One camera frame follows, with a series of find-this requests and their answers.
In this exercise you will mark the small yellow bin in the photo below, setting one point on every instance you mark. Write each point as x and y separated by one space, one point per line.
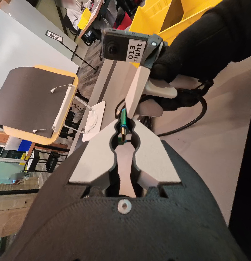
83 20

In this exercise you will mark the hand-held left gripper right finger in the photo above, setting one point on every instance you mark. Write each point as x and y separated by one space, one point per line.
158 163

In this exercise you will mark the blue storage bin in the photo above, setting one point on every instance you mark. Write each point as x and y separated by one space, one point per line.
24 145

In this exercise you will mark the person's right forearm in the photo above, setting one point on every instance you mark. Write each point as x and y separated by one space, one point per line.
243 30

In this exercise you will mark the person's black clothing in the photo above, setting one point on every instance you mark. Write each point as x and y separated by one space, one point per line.
245 183

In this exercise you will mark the black pole stand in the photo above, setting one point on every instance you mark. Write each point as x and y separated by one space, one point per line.
96 71

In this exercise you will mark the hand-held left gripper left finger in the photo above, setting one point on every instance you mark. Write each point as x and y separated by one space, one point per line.
92 161

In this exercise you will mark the red bin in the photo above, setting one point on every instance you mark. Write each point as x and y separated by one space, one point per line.
125 22

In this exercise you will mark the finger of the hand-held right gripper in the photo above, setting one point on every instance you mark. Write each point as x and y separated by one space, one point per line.
137 89

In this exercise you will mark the white stand with clear arms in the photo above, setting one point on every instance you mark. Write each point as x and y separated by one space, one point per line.
97 114

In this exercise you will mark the black and white marker sign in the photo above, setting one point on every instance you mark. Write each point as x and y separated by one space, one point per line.
54 36

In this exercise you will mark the person's right hand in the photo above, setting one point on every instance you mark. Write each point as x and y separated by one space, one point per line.
194 44

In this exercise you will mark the black board with wooden rim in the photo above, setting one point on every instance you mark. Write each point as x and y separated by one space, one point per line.
31 97

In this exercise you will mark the background wooden-edged table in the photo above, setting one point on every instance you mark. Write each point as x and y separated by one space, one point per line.
92 16

